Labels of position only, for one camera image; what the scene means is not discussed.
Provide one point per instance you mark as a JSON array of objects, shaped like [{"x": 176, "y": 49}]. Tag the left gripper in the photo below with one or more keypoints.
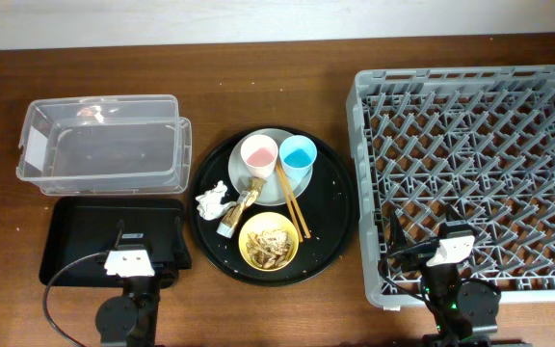
[{"x": 179, "y": 253}]

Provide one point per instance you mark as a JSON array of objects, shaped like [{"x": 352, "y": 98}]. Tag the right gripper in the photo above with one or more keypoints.
[{"x": 418, "y": 255}]

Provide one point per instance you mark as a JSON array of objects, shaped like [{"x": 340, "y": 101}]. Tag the white napkin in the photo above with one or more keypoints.
[{"x": 210, "y": 206}]

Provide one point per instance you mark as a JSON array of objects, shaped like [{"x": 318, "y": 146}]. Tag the gold snack wrapper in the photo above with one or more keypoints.
[{"x": 233, "y": 216}]

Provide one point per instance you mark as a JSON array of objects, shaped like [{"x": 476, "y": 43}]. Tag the food scraps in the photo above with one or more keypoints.
[{"x": 270, "y": 249}]

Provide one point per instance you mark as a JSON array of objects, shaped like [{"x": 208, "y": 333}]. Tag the yellow bowl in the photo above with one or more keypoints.
[{"x": 263, "y": 221}]

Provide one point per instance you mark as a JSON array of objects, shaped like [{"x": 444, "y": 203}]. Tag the pink cup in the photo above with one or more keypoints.
[{"x": 259, "y": 153}]

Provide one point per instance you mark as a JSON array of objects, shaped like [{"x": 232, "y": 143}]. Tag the blue cup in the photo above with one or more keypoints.
[{"x": 297, "y": 155}]

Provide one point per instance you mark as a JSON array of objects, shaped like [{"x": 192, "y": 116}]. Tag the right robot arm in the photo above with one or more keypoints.
[{"x": 465, "y": 310}]

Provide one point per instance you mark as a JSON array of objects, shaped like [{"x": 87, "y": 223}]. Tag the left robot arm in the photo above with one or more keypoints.
[{"x": 130, "y": 319}]

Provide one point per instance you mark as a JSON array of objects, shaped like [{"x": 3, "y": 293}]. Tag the grey dishwasher rack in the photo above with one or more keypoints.
[{"x": 480, "y": 139}]

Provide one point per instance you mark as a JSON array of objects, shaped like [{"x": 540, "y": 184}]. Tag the black rectangular tray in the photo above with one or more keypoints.
[{"x": 80, "y": 225}]

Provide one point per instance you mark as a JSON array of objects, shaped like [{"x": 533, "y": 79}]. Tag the clear plastic bin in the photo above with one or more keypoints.
[{"x": 106, "y": 145}]

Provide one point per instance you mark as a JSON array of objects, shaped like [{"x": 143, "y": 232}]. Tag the grey plate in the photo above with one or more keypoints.
[{"x": 272, "y": 194}]

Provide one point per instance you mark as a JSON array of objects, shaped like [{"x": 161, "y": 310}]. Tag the wooden chopstick left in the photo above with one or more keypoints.
[{"x": 289, "y": 203}]

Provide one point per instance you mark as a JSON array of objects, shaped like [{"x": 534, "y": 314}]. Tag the wooden chopstick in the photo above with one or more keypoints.
[
  {"x": 289, "y": 203},
  {"x": 300, "y": 217}
]

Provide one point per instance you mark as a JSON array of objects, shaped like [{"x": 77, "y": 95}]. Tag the wooden chopstick right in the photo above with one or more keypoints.
[{"x": 300, "y": 217}]

